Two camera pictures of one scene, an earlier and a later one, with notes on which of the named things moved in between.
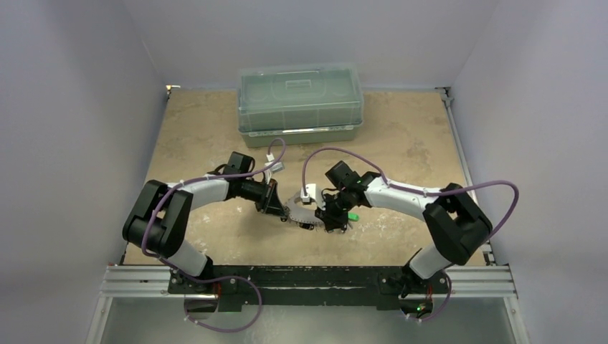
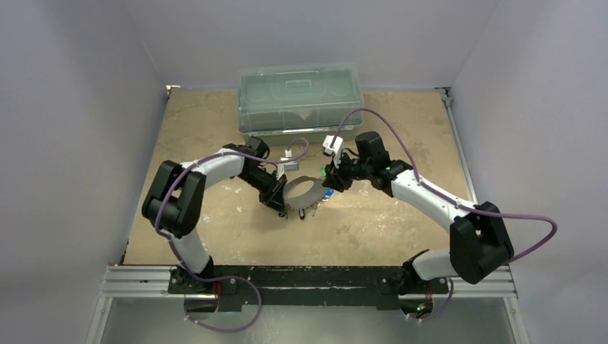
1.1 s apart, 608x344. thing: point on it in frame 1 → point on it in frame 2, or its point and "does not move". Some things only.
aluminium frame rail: x=462 y=281 does not move
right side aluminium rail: x=445 y=95 does not move
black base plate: x=379 y=285 does not move
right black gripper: x=333 y=213 → x=338 y=175
